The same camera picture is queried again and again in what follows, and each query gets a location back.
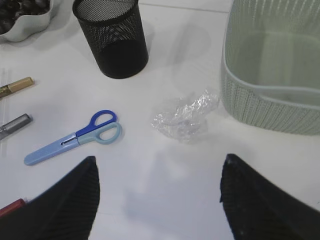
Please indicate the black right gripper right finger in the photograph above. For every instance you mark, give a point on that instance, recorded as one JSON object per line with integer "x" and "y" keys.
{"x": 256, "y": 209}

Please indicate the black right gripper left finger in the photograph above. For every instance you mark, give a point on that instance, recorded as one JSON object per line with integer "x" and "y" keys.
{"x": 66, "y": 211}

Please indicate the clear plastic sheet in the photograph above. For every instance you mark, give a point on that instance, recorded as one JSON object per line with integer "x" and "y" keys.
{"x": 184, "y": 119}

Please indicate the purple artificial grape bunch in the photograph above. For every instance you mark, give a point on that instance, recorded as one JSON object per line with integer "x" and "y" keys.
{"x": 12, "y": 10}

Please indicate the red marker pen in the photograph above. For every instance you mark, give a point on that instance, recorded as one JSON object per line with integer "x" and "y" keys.
{"x": 12, "y": 207}

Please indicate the silver marker pen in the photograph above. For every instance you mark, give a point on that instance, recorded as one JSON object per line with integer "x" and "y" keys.
{"x": 14, "y": 125}

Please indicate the green plastic woven basket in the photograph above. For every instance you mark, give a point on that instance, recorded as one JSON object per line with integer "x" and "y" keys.
{"x": 270, "y": 68}

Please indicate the gold marker pen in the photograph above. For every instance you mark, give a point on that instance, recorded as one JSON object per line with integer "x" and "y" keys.
{"x": 16, "y": 86}

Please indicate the clear plastic ruler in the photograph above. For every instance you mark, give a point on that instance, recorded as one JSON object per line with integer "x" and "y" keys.
{"x": 5, "y": 78}

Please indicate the green wavy glass plate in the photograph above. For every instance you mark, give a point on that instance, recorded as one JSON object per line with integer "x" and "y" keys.
{"x": 28, "y": 25}

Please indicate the black mesh pen cup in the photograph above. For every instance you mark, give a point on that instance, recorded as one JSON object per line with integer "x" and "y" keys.
{"x": 114, "y": 32}

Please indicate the blue scissors with sheath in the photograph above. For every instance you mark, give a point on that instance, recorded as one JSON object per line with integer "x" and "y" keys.
{"x": 91, "y": 133}

